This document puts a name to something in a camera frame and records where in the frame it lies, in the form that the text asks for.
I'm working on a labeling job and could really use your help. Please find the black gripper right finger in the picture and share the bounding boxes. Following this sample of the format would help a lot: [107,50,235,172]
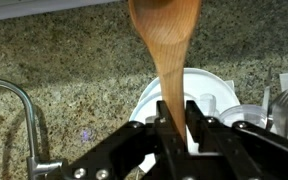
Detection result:
[186,99,288,180]

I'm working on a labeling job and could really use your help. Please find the white plate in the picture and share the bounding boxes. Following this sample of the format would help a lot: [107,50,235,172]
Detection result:
[128,67,241,174]

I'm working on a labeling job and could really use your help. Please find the white dish rack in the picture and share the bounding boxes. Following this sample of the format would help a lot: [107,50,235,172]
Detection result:
[262,68,288,146]

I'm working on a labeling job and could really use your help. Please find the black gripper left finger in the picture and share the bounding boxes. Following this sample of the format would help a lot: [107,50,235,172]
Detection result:
[62,99,190,180]

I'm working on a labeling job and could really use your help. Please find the clear plastic container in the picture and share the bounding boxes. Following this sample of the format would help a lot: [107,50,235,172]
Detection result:
[218,103,268,129]

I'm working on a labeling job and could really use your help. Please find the steel kitchen faucet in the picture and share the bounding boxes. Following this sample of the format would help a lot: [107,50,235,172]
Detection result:
[0,78,64,180]

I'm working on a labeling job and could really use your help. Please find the wooden spoon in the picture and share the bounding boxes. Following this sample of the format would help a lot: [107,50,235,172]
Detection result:
[127,0,203,143]

